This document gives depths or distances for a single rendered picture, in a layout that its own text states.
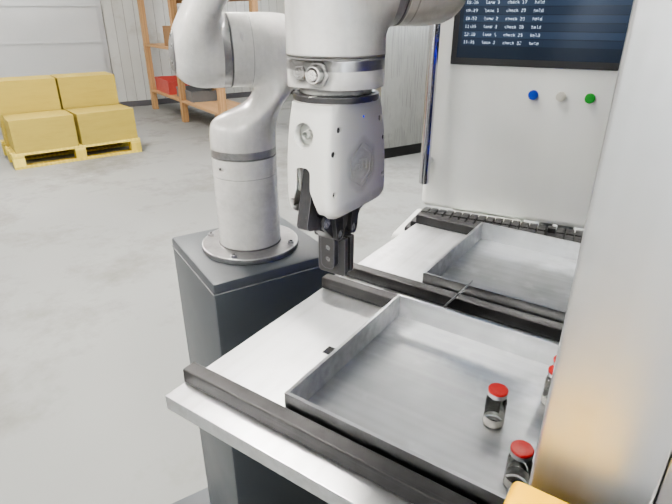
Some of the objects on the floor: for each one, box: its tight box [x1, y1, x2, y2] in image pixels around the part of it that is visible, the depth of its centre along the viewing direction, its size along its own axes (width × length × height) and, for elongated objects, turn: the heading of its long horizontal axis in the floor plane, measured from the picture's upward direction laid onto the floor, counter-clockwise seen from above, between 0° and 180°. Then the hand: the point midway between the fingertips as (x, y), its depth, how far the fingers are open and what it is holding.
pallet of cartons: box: [0, 71, 142, 170], centre depth 506 cm, size 85×119×72 cm
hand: (336, 252), depth 52 cm, fingers closed
